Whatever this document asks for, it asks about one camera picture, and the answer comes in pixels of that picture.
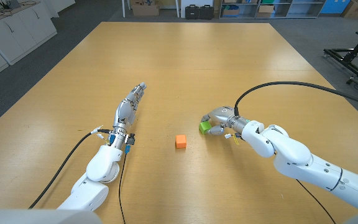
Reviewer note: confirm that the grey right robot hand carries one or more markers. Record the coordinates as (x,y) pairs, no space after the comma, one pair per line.
(222,115)

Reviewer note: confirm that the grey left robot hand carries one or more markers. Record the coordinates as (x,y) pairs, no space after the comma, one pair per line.
(124,110)

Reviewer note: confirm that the green magnetic block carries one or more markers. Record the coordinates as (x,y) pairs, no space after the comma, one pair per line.
(204,127)

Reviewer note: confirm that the orange magnetic block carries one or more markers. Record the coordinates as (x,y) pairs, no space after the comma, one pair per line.
(181,142)

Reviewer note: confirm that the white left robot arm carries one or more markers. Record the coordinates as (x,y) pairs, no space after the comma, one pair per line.
(101,163)

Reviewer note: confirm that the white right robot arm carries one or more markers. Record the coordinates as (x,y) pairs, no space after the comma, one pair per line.
(294,152)

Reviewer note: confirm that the wide cardboard box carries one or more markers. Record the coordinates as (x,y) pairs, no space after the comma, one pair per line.
(145,10)

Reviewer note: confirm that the black hard case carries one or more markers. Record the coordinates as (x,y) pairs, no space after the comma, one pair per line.
(206,12)
(192,12)

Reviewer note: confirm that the small cardboard box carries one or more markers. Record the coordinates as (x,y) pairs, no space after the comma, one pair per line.
(265,11)

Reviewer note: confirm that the green storage bin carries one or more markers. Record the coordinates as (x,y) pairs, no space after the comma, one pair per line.
(267,1)

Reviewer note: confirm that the white cabinet row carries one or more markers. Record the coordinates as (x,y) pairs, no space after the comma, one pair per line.
(20,31)

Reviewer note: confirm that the white shelving unit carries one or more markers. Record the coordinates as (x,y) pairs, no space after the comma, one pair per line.
(306,9)

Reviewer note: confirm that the dark grey desk device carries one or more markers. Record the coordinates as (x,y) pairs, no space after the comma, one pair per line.
(11,3)

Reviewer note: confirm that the angled cardboard box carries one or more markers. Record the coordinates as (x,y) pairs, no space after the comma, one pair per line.
(357,8)

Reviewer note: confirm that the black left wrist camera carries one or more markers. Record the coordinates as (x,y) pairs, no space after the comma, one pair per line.
(130,139)

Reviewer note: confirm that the white table frame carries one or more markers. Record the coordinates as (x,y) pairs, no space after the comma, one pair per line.
(123,9)

